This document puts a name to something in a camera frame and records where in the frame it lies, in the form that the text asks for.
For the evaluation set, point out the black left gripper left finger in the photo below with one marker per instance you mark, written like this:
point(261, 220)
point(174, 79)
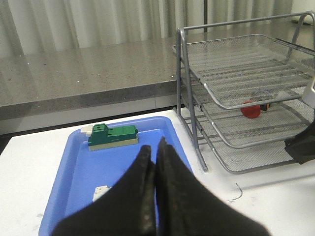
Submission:
point(126, 209)

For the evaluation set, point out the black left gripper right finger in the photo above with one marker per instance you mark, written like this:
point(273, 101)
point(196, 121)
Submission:
point(187, 208)

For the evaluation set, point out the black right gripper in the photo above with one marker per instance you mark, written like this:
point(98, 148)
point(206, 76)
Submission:
point(302, 147)

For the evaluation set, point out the silver mesh tray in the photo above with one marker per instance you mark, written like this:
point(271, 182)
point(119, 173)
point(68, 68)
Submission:
point(237, 161)
point(281, 121)
point(249, 70)

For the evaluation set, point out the red emergency stop button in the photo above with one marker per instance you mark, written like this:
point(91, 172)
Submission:
point(254, 111)

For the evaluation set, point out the silver mesh bottom tray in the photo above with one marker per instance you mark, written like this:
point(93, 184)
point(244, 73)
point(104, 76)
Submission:
point(237, 161)

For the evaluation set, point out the white terminal block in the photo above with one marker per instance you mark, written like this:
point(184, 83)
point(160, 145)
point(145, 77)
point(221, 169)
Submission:
point(100, 191)

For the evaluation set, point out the blue plastic tray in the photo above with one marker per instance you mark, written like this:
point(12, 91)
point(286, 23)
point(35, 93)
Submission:
point(82, 170)

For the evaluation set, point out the silver mesh top tray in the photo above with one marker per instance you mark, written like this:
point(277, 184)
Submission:
point(249, 70)

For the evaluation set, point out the grey stone counter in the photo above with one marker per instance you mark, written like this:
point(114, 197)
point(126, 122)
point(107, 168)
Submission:
point(80, 84)

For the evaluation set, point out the green electrical switch block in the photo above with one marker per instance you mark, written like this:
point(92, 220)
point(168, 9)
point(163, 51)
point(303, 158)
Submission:
point(100, 136)

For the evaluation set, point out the silver metal rack frame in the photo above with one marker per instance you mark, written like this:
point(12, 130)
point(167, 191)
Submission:
point(185, 82)

